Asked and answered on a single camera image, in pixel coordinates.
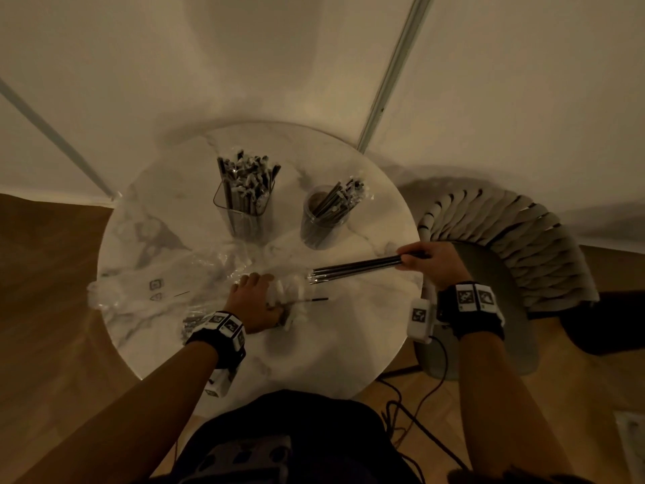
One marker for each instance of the person's right hand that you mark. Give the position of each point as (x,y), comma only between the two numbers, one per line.
(441,264)

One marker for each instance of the person's left hand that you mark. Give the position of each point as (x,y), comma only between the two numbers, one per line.
(252,304)

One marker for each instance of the person's right fingers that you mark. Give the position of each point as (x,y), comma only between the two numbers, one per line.
(413,257)

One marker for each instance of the person's left fingers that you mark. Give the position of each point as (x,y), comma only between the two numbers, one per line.
(256,283)

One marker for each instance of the white plastic wrapper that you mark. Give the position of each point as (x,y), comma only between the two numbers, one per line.
(287,294)

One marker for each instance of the bundle of black sticks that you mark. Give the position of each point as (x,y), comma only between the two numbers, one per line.
(352,268)

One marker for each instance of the person's right forearm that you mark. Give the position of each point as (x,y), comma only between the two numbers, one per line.
(499,408)

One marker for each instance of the person's left forearm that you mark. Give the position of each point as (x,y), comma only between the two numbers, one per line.
(126,423)

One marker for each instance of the single thin black stick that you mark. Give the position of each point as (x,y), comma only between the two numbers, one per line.
(313,299)

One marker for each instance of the black left wristband with markers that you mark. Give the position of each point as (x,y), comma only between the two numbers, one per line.
(219,337)

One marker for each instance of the black wristband with markers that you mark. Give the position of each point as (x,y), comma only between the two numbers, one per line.
(471,309)
(219,337)

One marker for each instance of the clear square container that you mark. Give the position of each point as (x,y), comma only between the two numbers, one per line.
(243,214)

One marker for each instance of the small packet of dark sticks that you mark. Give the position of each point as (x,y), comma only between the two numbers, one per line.
(194,321)

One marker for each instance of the black right wristband with markers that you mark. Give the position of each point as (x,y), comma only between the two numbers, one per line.
(471,309)

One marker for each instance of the clear round jar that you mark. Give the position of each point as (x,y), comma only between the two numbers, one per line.
(322,224)

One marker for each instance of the clear plastic bag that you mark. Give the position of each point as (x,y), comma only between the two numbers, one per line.
(166,284)

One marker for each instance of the black sticks in plastic sleeve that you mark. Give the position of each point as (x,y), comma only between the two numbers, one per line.
(340,199)

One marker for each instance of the black sticks with white tags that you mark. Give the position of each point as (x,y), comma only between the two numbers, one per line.
(247,178)

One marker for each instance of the chair with woven backrest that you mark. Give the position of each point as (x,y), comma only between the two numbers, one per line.
(529,246)

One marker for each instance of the person's dark clothing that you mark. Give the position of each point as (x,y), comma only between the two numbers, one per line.
(312,438)

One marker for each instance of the grey chest device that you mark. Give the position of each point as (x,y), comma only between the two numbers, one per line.
(242,461)

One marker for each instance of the dark object on floor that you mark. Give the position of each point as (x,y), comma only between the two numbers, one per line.
(604,322)

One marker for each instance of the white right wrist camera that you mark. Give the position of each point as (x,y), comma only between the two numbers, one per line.
(421,321)

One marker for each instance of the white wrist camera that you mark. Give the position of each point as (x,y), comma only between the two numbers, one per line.
(219,384)
(421,321)

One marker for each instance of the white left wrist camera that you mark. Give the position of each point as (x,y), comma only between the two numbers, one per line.
(219,384)

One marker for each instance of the white wall rail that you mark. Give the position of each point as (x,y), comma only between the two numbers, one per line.
(395,70)

